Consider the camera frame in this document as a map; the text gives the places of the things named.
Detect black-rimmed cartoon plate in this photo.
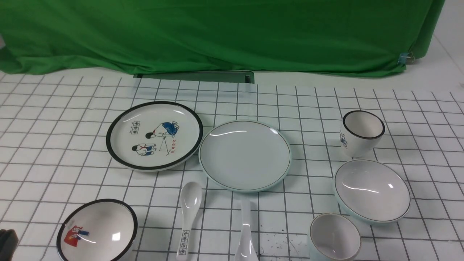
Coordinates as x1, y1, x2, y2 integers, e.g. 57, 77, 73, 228
105, 101, 204, 172

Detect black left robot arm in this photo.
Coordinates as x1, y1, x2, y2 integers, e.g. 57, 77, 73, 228
0, 229, 18, 261

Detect pale blue plain plate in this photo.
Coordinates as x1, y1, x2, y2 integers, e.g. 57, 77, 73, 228
198, 120, 292, 193

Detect pale blue small cup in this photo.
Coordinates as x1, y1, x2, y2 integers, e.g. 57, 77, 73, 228
307, 213, 362, 261

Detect plain white ceramic spoon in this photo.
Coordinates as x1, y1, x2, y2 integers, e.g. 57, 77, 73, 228
234, 197, 259, 261

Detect blue binder clip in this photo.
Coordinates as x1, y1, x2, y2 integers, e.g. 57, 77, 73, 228
397, 52, 416, 65

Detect white spoon with characters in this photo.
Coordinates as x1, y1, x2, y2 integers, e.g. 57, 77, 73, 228
176, 182, 203, 261

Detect green backdrop cloth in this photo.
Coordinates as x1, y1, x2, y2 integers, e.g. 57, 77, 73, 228
0, 0, 444, 78

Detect pale blue shallow bowl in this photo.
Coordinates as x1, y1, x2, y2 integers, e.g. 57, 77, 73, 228
332, 159, 411, 225

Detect black-rimmed cartoon bowl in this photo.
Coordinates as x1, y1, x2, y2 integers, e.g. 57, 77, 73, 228
56, 199, 138, 261

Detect white grid tablecloth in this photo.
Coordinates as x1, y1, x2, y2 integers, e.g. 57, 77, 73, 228
1, 72, 463, 261

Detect black-rimmed white cup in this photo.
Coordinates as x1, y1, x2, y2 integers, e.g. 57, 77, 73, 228
340, 110, 386, 158

